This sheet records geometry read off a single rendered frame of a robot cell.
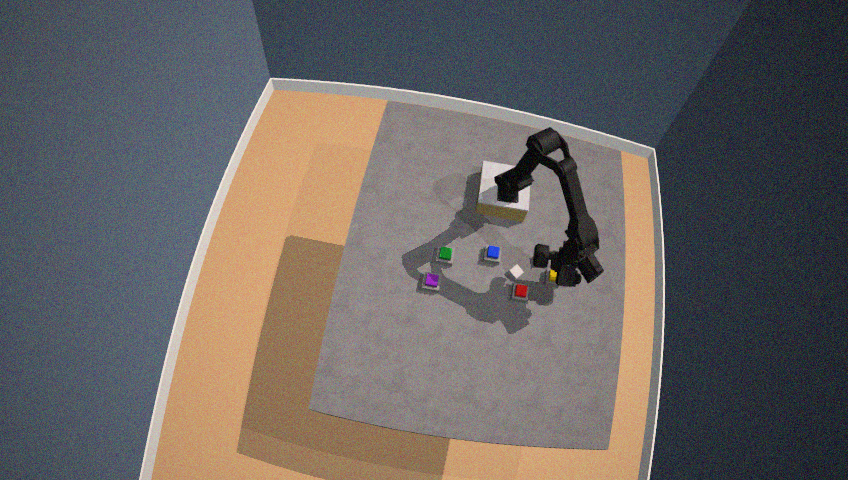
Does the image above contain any white block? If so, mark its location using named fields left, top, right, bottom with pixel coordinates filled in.
left=509, top=264, right=523, bottom=281

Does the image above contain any blue button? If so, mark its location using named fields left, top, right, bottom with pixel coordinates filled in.
left=483, top=244, right=501, bottom=265

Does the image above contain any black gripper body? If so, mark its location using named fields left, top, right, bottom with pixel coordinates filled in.
left=533, top=241, right=578, bottom=269

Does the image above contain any yellow button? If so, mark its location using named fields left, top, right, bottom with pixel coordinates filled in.
left=543, top=268, right=560, bottom=288

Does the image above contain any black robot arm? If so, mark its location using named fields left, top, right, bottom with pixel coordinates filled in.
left=494, top=127, right=604, bottom=287

